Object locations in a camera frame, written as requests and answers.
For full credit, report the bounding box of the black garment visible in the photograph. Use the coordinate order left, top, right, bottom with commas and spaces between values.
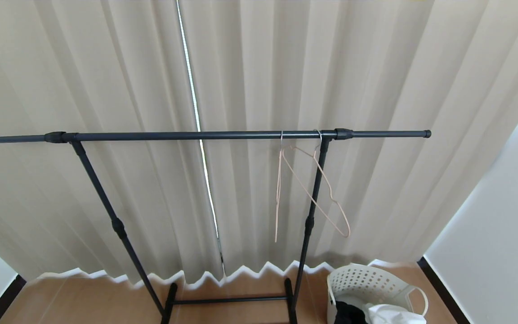
334, 301, 370, 324

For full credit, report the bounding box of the pink clothes hanger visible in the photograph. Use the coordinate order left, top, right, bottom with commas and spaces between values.
274, 130, 286, 243
281, 130, 352, 239

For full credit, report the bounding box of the black clothes rack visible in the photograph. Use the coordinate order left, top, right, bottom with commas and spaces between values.
0, 129, 432, 324

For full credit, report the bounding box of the white laundry basket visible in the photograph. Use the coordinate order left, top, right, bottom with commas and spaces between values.
326, 263, 429, 324

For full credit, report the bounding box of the beige curtain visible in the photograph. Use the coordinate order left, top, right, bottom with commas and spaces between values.
0, 0, 518, 288

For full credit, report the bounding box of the white garment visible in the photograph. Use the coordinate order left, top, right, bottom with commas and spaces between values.
365, 304, 426, 324

